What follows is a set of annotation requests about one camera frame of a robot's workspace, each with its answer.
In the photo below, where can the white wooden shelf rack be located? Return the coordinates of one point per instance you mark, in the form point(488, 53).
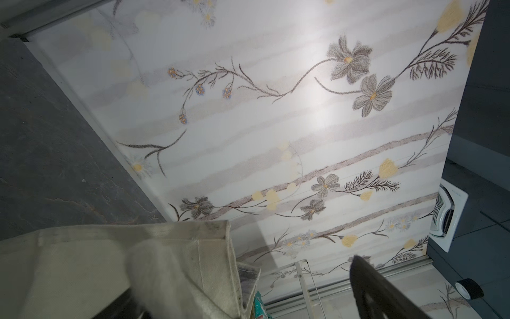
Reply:
point(289, 290)

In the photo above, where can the cream canvas tote bag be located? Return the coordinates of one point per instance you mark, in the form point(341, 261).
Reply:
point(174, 270)

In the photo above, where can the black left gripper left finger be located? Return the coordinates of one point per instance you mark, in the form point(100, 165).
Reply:
point(124, 307)

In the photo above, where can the white ceiling air vent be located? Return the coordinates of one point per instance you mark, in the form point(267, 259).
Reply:
point(448, 209)

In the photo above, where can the black tape roll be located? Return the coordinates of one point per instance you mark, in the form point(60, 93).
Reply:
point(469, 289)

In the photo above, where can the red green candy bag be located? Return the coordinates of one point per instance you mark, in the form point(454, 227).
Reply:
point(259, 310)

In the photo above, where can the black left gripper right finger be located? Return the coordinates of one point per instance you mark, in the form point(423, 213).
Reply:
point(376, 297)

